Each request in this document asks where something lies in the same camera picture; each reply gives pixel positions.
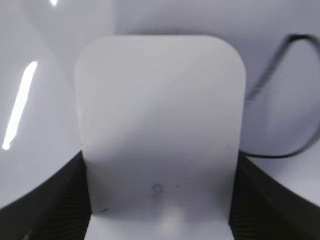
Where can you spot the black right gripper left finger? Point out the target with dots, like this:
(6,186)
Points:
(58,209)

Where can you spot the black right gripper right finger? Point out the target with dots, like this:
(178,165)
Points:
(263,209)

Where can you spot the white whiteboard eraser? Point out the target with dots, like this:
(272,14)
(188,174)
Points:
(160,120)

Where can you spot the whiteboard with aluminium frame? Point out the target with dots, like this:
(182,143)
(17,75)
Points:
(40,41)

